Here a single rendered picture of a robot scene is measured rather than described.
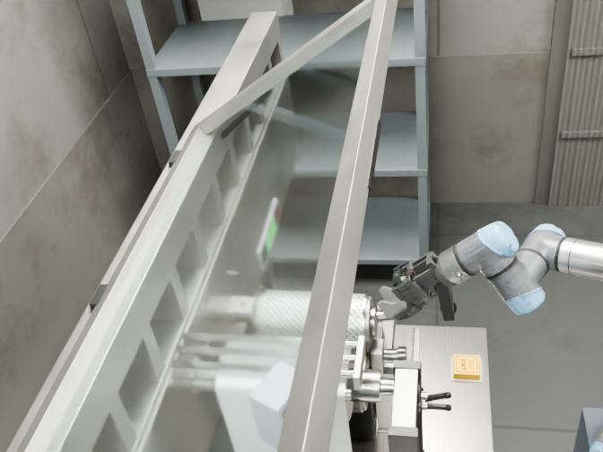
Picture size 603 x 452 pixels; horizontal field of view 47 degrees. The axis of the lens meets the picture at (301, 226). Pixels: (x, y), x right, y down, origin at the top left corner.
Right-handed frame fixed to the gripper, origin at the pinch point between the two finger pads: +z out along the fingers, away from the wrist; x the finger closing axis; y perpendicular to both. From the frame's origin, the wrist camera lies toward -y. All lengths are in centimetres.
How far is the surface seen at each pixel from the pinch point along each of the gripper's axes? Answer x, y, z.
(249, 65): -52, 54, 4
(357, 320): 4.5, 5.6, 2.7
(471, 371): -13.2, -39.8, 6.5
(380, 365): 6.3, -7.2, 7.6
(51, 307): -76, 35, 170
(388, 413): 5.5, -22.7, 19.3
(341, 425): 35.5, 9.1, -0.8
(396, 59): -140, 1, 7
